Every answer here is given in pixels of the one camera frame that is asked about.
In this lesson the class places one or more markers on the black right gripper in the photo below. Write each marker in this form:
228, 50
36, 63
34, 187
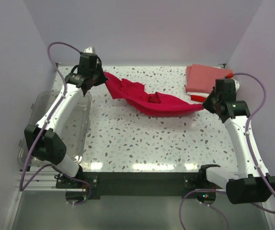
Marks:
206, 104

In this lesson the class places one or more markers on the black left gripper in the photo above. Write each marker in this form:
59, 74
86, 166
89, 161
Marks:
103, 79

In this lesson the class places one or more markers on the crimson red t-shirt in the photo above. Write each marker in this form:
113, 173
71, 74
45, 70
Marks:
152, 104

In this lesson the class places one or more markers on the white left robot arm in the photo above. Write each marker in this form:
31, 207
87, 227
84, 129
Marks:
43, 138

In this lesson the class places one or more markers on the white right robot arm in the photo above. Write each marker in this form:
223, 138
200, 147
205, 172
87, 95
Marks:
253, 182

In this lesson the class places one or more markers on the folded red t-shirt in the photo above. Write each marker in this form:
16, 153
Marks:
198, 98

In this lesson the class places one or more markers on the folded pink t-shirt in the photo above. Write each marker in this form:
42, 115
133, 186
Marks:
201, 78

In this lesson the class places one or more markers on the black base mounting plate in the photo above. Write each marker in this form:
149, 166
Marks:
132, 184

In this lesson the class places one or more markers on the aluminium extrusion rail frame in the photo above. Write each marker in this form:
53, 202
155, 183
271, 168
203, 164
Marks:
252, 184

